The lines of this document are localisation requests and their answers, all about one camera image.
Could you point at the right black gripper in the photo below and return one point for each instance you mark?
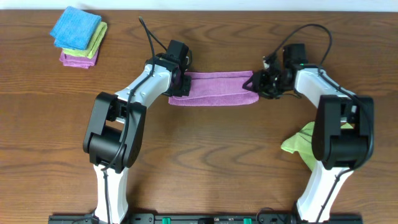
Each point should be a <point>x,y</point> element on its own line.
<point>261,84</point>

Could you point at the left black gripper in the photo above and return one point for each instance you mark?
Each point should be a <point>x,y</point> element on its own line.
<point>184,85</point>

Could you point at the purple microfibre cloth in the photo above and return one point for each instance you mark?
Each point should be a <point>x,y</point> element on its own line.
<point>217,89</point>

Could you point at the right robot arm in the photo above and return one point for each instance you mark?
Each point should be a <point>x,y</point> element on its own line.
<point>343,133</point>

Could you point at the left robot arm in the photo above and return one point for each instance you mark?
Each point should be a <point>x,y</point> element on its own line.
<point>115,130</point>

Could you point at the crumpled green cloth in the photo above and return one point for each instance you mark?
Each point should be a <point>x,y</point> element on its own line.
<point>301,142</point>

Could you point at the folded green cloth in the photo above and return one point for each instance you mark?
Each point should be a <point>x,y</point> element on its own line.
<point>93,44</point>

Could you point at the folded purple cloth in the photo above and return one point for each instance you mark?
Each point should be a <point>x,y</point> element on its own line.
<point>78,62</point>

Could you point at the folded blue cloth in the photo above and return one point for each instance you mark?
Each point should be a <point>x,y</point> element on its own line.
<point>74,28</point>

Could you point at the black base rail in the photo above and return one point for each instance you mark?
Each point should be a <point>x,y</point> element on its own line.
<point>148,218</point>

